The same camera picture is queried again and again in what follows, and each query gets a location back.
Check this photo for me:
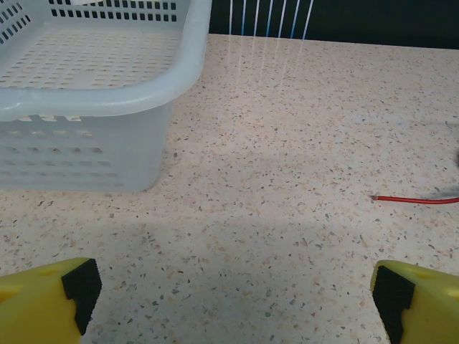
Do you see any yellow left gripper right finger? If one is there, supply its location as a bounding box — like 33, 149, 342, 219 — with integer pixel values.
369, 259, 459, 344

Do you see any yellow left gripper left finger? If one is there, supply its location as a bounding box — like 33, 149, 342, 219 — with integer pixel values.
0, 257, 103, 344

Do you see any white perforated plastic basket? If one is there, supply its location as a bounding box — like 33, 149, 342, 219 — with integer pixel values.
0, 0, 213, 192

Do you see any red cable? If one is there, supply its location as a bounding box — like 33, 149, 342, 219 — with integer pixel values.
371, 195, 459, 206

